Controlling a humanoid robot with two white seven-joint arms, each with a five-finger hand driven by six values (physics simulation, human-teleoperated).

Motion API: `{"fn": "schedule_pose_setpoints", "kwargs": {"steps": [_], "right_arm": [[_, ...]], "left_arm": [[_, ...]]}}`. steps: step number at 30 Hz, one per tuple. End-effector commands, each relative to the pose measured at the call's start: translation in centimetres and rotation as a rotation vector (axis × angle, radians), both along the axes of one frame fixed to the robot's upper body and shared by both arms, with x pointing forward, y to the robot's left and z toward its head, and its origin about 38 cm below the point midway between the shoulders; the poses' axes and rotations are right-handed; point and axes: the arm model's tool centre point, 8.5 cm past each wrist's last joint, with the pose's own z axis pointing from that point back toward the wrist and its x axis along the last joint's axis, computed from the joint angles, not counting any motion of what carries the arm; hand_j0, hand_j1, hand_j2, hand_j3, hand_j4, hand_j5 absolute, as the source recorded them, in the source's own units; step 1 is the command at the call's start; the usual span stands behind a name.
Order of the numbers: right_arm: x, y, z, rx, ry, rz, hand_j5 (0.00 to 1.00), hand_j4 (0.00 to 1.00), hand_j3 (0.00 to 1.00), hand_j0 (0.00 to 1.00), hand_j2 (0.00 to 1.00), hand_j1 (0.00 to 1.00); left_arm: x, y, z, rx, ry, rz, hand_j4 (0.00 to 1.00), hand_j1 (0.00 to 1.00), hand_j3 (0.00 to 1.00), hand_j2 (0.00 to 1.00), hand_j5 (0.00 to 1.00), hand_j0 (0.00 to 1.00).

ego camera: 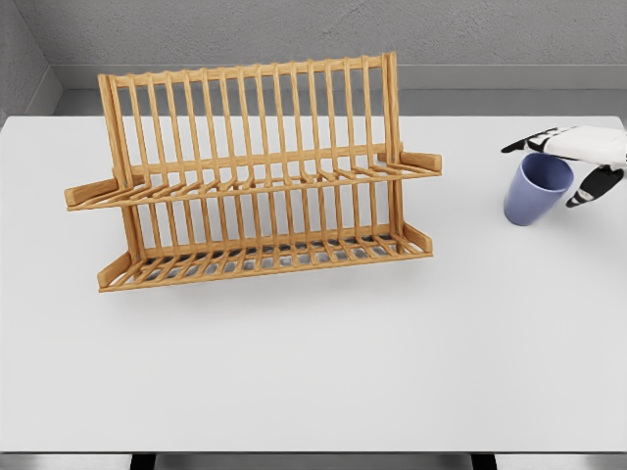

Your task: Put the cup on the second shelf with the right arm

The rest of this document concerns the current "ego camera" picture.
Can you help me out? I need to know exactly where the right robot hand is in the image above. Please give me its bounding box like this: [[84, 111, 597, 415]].
[[500, 124, 627, 209]]

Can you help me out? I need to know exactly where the blue plastic cup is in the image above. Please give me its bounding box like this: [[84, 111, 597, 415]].
[[504, 152, 574, 227]]

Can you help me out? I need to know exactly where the wooden two-tier dish rack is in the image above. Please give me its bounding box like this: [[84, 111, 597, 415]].
[[64, 51, 443, 295]]

